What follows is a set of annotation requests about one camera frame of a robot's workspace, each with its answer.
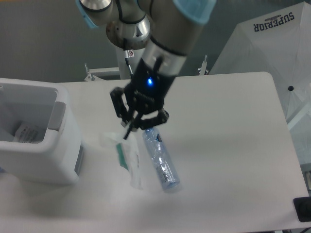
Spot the paper trash in bin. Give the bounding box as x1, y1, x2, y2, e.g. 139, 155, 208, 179
13, 121, 46, 144

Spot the white metal base frame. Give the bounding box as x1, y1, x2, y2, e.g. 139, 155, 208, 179
84, 54, 209, 82

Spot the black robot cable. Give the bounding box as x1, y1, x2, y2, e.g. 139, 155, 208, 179
122, 38, 136, 80

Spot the white plastic packaging bag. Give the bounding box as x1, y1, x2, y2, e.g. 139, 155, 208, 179
98, 132, 143, 190

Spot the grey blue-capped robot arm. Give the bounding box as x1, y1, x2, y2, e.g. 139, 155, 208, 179
76, 0, 216, 131

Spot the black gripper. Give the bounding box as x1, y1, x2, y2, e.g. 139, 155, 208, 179
110, 57, 175, 139

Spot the white superior umbrella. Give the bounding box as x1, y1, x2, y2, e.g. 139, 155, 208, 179
210, 2, 311, 119

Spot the white trash can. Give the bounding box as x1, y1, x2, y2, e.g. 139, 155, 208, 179
0, 78, 83, 185

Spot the clear plastic water bottle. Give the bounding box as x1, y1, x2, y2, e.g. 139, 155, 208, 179
142, 127, 182, 194

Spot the black device at table corner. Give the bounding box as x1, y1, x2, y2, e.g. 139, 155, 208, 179
293, 197, 311, 222

